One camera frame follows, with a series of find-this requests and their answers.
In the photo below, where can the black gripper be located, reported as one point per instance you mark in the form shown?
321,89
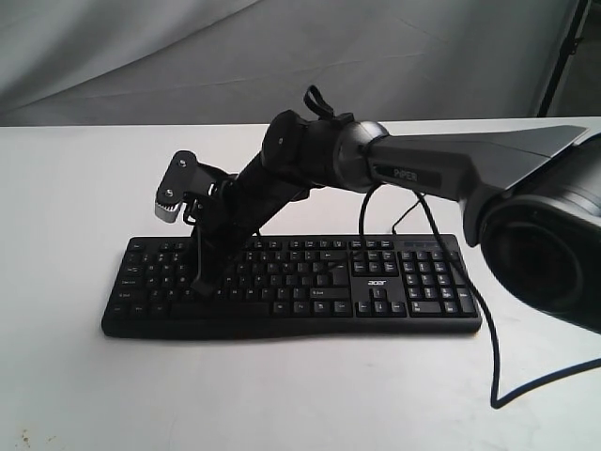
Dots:
238,207

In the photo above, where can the black tripod stand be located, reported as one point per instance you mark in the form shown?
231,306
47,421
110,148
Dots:
571,39

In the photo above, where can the grey backdrop cloth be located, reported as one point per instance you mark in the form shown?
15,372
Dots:
213,62

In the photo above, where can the black Acer keyboard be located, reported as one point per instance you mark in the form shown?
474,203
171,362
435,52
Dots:
292,286

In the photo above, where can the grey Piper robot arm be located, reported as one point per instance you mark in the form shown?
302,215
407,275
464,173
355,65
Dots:
530,199

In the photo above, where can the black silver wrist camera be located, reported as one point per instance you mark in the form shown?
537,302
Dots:
186,181

